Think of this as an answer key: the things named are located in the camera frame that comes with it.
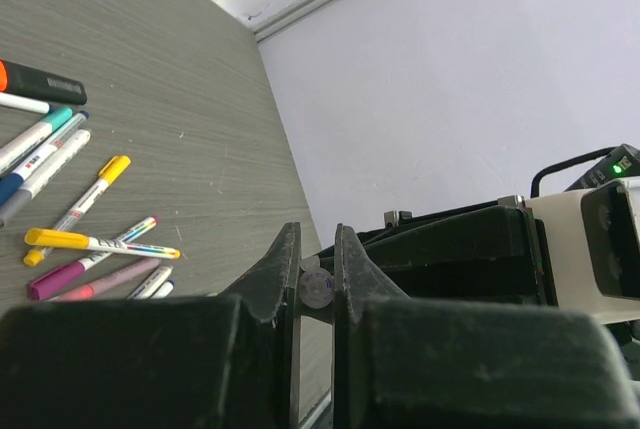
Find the grey end white marker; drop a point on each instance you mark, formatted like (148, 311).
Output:
(152, 283)

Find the teal cap white marker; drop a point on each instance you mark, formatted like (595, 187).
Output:
(30, 138)

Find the lilac pen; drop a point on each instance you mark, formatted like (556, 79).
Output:
(106, 283)

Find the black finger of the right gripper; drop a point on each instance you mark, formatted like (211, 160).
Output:
(490, 252)

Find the blue cap white marker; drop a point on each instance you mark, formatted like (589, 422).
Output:
(25, 104)

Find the yellow end rainbow pen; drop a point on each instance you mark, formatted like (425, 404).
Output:
(69, 240)

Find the magenta end rainbow pen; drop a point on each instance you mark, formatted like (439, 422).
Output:
(53, 281)

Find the grey cap white marker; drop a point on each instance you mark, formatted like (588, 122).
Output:
(22, 185)

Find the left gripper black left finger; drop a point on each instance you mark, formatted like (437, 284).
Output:
(227, 361)

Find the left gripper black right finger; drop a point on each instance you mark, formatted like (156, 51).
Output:
(400, 362)

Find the blue end white marker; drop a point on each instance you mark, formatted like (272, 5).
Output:
(164, 290)

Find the clear pen cap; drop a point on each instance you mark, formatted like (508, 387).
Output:
(316, 284)

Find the orange black highlighter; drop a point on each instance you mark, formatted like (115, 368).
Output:
(29, 82)

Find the dark blue cap marker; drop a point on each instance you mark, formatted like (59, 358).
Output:
(36, 158)

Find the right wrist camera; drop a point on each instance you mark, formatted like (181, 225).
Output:
(593, 244)

